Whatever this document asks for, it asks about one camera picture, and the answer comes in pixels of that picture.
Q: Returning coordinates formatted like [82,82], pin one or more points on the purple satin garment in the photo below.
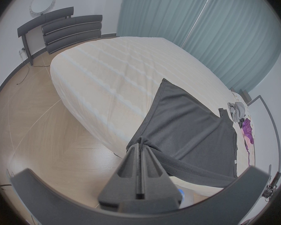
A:
[247,128]

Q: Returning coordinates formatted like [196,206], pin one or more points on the blue-green curtain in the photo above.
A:
[236,43]
[159,13]

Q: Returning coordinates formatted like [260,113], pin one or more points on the black T-shirt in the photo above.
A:
[182,130]

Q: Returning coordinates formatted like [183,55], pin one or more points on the grey knit garment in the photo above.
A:
[238,109]

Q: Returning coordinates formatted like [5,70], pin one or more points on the black shiny garment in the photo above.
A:
[241,123]

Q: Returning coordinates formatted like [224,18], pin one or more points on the bed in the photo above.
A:
[107,78]

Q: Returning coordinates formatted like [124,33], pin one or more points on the grey bedside table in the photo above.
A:
[244,94]

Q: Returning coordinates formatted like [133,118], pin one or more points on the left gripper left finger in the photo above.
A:
[114,189]

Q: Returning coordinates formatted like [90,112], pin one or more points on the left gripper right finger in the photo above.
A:
[164,187]

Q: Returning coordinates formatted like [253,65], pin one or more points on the black dressing table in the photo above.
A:
[37,22]

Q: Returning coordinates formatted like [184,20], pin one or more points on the pink garment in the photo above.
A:
[250,146]

